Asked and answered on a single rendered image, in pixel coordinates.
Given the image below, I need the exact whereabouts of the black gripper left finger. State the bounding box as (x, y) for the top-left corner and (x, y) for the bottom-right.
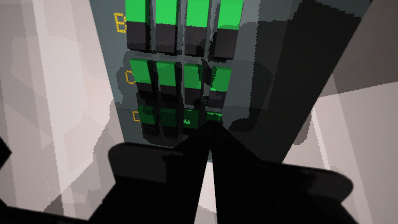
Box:
(108, 120), (214, 224)

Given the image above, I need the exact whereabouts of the grey switch panel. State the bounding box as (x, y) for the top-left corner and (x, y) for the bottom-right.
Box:
(89, 0), (373, 163)

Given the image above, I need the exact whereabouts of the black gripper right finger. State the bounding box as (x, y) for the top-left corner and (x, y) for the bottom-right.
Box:
(211, 120), (353, 224)

